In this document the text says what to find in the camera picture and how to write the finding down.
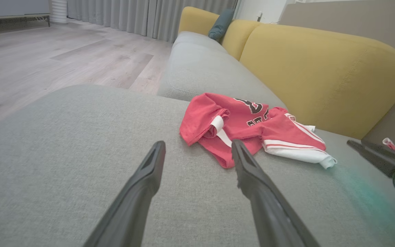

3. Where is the grey pleated curtain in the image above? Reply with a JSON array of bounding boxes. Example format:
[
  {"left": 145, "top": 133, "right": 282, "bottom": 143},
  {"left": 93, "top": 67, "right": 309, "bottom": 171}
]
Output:
[{"left": 67, "top": 0, "right": 238, "bottom": 44}]

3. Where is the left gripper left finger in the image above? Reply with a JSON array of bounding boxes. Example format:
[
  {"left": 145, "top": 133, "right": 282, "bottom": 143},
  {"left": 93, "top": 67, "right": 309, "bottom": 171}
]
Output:
[{"left": 83, "top": 140, "right": 167, "bottom": 247}]

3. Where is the red basketball jersey white trim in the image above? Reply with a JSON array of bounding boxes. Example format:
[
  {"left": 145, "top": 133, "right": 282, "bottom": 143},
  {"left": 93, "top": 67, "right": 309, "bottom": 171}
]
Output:
[{"left": 179, "top": 92, "right": 338, "bottom": 169}]

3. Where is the wide grey sofa seat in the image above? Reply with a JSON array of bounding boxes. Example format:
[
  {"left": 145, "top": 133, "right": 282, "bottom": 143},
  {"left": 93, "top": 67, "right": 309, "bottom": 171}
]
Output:
[{"left": 0, "top": 84, "right": 395, "bottom": 247}]

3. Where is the long yellow sofa backrest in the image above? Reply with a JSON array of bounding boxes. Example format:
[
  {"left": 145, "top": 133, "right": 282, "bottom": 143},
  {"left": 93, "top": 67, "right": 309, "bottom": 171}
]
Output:
[{"left": 239, "top": 23, "right": 395, "bottom": 140}]

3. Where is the red white crumpled garment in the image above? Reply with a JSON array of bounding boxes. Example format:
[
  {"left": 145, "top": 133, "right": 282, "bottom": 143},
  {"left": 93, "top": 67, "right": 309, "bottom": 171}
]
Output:
[{"left": 382, "top": 137, "right": 395, "bottom": 154}]

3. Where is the yellow sofa armrest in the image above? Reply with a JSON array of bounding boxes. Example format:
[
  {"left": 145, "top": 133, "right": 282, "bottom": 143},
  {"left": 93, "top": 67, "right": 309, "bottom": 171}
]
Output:
[{"left": 178, "top": 6, "right": 219, "bottom": 36}]

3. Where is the short yellow sofa backrest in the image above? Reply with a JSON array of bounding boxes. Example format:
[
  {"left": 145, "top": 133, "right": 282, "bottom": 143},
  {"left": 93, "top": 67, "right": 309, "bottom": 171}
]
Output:
[{"left": 220, "top": 19, "right": 261, "bottom": 61}]

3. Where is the white ribbed planter pot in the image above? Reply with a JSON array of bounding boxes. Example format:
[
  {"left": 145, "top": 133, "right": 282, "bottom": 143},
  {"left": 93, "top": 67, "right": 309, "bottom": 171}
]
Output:
[{"left": 49, "top": 0, "right": 68, "bottom": 25}]

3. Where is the small grey sofa seat cushion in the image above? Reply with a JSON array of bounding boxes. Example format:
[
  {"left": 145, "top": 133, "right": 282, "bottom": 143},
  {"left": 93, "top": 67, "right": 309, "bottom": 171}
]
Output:
[{"left": 171, "top": 31, "right": 230, "bottom": 54}]

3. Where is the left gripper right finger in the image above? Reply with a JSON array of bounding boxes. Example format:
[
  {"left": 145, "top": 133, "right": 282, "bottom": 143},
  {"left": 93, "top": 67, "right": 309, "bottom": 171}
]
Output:
[{"left": 231, "top": 139, "right": 322, "bottom": 247}]

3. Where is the teal throw pillow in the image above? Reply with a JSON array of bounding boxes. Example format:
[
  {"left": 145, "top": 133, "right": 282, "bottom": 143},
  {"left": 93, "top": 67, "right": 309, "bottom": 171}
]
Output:
[{"left": 208, "top": 8, "right": 235, "bottom": 43}]

